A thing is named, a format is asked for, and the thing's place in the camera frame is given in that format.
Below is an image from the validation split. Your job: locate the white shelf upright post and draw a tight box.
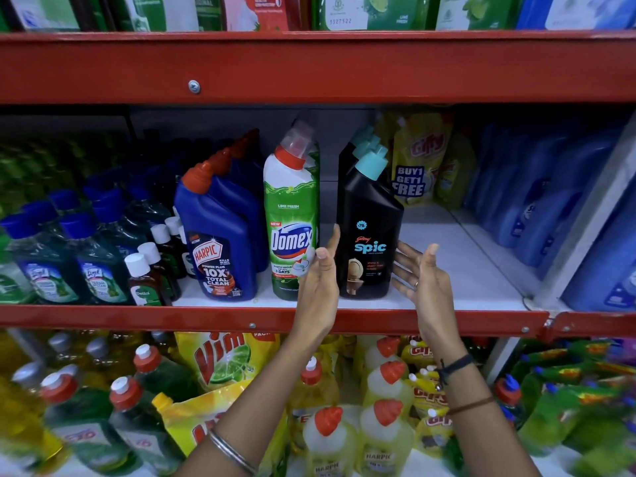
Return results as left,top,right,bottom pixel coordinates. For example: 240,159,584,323
524,113,636,313

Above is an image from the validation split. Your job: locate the white green toilet cleaner bottle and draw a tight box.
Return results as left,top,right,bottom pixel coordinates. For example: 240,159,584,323
263,119,321,301

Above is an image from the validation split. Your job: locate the narrow red metal shelf beam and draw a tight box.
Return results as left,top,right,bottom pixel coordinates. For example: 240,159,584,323
0,304,551,339

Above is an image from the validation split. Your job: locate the short red metal shelf beam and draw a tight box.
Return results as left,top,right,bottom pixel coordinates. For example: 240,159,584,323
543,311,636,344

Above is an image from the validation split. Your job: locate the row of pale blue bottles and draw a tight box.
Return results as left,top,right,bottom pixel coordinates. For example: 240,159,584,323
462,121,624,281

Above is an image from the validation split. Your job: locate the yellow cleaner bottle orange cap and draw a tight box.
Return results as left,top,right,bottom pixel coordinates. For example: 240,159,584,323
364,336,404,375
362,360,414,409
302,405,359,477
356,398,417,477

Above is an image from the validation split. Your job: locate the silver bangle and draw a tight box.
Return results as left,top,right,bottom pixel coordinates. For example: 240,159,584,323
207,428,259,476

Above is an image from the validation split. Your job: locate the blue toilet cleaner bottle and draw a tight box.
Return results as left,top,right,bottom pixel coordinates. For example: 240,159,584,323
173,161,258,302
206,148,270,274

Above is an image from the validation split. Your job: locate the person's right hand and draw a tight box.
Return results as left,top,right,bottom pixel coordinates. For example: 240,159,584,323
391,241,467,358

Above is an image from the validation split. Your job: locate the yellow lime dishwash pouch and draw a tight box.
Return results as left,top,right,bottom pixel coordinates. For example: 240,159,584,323
174,332,281,393
151,379,290,477

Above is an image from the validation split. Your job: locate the row of dark green bottles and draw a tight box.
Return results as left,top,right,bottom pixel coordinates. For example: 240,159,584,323
0,129,219,204

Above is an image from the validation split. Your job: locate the blue refill pouch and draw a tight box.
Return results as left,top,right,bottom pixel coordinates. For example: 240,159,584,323
516,0,636,30

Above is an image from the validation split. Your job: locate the black wrist thread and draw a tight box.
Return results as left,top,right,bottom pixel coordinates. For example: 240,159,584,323
436,354,476,389

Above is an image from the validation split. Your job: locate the stack of small yellow pouches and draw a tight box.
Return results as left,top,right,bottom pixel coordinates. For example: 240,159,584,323
400,337,455,460

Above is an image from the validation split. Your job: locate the green dishwash bottle red cap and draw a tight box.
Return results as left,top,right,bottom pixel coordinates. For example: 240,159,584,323
40,371,142,476
108,376,186,476
132,344,202,404

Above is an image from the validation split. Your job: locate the bottle with red blue cap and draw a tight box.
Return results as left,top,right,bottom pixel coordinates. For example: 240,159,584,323
493,374,523,424

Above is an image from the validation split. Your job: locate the yellow dishwash refill pouch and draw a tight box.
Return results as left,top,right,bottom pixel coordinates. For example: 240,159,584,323
391,113,454,207
435,133,479,211

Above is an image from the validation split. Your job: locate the group of silver-capped yellow bottles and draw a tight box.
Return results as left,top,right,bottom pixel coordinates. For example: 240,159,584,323
0,331,180,472

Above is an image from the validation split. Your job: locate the green lime refill pouch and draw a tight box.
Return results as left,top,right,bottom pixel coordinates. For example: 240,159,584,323
434,0,518,31
312,0,434,31

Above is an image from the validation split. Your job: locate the red white soap pack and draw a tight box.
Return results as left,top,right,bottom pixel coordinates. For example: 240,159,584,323
222,0,313,31

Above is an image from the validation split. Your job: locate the white shelf board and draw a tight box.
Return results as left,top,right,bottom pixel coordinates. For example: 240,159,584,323
171,180,528,312

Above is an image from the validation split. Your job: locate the person's left hand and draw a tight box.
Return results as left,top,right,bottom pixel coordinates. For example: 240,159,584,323
291,224,342,344

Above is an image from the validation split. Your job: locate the pile of green pouches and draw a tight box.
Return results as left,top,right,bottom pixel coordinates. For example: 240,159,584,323
512,338,636,477

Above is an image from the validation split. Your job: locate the small brown antiseptic bottle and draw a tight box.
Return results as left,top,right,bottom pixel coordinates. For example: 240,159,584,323
164,215,197,279
137,241,183,301
124,252,173,307
150,224,188,280

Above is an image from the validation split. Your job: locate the person's right forearm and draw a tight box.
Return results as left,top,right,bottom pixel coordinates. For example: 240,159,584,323
431,343,542,477

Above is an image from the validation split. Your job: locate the black toilet cleaner bottle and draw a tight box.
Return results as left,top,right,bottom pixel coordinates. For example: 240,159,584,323
343,125,376,150
336,150,404,300
337,139,389,204

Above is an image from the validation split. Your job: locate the brown wrist thread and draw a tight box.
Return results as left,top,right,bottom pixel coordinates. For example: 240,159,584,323
447,396,498,417

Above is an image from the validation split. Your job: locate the group of blue-capped green bottles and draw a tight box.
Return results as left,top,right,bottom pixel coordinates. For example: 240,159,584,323
0,166,175,307

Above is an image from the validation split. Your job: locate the large pale blue bottle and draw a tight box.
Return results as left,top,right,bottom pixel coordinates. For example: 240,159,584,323
560,191,636,313

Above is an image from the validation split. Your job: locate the yellow dishwash bottle red cap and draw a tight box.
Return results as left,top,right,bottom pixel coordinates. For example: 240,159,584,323
287,356,342,455

